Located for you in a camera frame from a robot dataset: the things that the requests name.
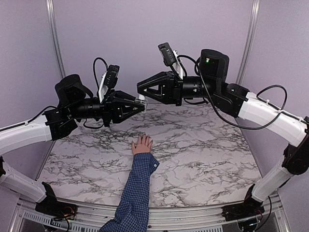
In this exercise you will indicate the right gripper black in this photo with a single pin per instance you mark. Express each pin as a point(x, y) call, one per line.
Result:
point(173, 87)

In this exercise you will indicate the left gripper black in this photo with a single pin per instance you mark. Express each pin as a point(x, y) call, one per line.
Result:
point(112, 108)

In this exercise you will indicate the clear nail polish bottle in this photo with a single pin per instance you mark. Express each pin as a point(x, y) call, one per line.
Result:
point(144, 103)

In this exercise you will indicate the blue checked shirt forearm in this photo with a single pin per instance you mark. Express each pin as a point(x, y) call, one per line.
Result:
point(132, 213)

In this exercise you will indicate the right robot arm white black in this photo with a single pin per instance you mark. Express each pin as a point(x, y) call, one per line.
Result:
point(237, 101)

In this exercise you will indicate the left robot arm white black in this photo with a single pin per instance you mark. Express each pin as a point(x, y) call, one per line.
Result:
point(76, 102)

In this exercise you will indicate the person's bare hand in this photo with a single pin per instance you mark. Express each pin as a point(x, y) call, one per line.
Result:
point(143, 145)

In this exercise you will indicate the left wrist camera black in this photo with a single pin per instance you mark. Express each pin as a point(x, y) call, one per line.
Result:
point(108, 82)

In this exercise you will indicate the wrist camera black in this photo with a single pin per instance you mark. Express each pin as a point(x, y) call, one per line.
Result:
point(170, 59)
point(108, 82)

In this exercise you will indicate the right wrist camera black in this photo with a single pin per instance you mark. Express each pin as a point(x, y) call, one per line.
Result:
point(170, 59)

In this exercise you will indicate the right aluminium corner post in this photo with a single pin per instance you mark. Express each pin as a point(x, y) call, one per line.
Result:
point(249, 40)

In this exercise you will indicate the aluminium corner post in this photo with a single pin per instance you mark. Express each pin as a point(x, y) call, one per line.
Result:
point(249, 40)
point(54, 36)

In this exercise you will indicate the left aluminium corner post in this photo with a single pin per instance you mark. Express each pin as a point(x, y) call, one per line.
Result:
point(54, 36)

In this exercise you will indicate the aluminium front frame rail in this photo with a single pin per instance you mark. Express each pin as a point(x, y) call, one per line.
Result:
point(90, 217)

